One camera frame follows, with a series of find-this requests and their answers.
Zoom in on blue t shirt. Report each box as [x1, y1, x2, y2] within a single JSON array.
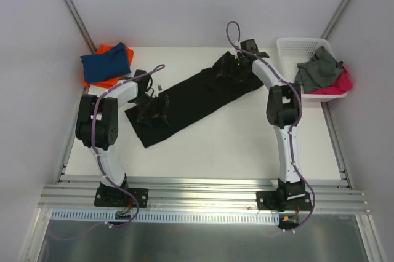
[[79, 42, 132, 84]]

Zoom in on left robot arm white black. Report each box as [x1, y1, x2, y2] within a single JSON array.
[[75, 64, 170, 207]]

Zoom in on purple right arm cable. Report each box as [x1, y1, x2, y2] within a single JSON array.
[[226, 21, 316, 234]]

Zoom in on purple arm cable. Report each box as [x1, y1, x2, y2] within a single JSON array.
[[226, 21, 316, 234], [90, 63, 166, 229]]

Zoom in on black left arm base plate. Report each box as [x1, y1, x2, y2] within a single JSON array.
[[94, 186, 149, 208]]

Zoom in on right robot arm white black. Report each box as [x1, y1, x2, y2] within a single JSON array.
[[218, 39, 306, 212]]

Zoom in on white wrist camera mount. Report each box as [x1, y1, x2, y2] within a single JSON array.
[[233, 41, 243, 60], [153, 84, 163, 97]]

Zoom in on orange t shirt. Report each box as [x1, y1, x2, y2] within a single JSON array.
[[82, 44, 134, 91]]

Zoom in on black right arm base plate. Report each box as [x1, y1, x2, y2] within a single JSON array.
[[256, 191, 312, 212]]

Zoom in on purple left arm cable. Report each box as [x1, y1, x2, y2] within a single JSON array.
[[90, 63, 166, 229]]

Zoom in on white slotted cable duct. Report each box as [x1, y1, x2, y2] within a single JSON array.
[[51, 209, 279, 225]]

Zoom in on corner aluminium post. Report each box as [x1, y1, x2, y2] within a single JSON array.
[[63, 0, 97, 53], [320, 0, 372, 41]]

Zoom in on right corner aluminium post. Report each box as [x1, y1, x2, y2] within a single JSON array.
[[320, 0, 372, 41]]

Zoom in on white plastic laundry basket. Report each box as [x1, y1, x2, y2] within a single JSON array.
[[276, 38, 353, 102]]

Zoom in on grey green t shirt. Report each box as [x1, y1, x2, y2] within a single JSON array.
[[295, 46, 344, 93]]

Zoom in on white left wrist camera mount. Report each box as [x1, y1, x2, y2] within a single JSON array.
[[153, 84, 163, 97]]

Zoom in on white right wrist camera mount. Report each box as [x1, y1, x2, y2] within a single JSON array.
[[233, 41, 243, 60]]

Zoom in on aluminium mounting rail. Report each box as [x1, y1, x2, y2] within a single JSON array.
[[38, 175, 372, 215]]

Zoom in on black t shirt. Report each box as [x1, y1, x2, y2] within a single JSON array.
[[125, 58, 263, 148]]

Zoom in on pink t shirt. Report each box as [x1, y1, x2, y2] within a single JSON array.
[[308, 66, 353, 95]]

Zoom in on left corner aluminium post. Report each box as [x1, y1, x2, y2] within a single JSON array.
[[63, 0, 97, 53]]

